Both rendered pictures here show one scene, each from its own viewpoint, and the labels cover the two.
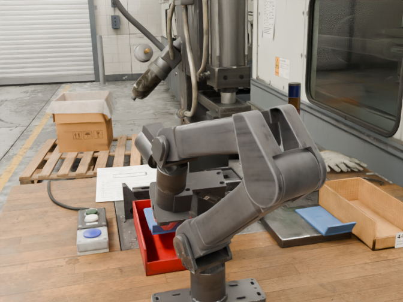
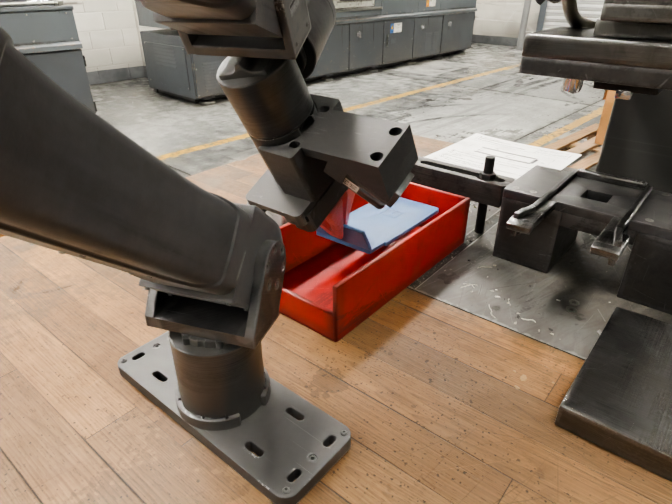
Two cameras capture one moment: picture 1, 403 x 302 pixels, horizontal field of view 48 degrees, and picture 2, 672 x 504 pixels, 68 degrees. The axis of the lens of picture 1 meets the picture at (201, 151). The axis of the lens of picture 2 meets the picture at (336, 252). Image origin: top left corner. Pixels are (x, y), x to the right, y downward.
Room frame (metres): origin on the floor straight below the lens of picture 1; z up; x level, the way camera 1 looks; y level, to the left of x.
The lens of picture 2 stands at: (0.60, -0.28, 1.19)
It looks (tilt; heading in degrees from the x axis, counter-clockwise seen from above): 29 degrees down; 53
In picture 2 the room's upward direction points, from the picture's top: straight up
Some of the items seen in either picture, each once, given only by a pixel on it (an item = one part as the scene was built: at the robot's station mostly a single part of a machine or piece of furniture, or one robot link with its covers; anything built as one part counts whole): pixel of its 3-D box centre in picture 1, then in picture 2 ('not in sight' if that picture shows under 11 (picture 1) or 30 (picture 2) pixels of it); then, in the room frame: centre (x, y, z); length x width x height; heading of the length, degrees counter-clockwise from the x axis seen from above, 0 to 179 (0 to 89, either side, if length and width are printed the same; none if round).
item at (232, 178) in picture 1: (228, 177); (612, 201); (1.13, -0.07, 0.98); 0.20 x 0.10 x 0.01; 103
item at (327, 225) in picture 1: (324, 216); not in sight; (0.97, -0.28, 0.93); 0.15 x 0.07 x 0.03; 16
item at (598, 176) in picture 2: (218, 172); (608, 187); (1.17, -0.05, 0.98); 0.07 x 0.01 x 0.03; 103
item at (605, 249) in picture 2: not in sight; (615, 237); (1.05, -0.11, 0.98); 0.07 x 0.02 x 0.01; 13
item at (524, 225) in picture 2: not in sight; (532, 215); (1.03, -0.04, 0.98); 0.07 x 0.02 x 0.01; 13
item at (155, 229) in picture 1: (163, 214); (377, 211); (0.94, 0.09, 0.96); 0.15 x 0.07 x 0.03; 14
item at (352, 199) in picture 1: (367, 211); not in sight; (1.00, -0.40, 0.93); 0.25 x 0.13 x 0.08; 13
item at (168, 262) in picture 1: (165, 230); (366, 243); (0.92, 0.09, 0.93); 0.25 x 0.12 x 0.06; 13
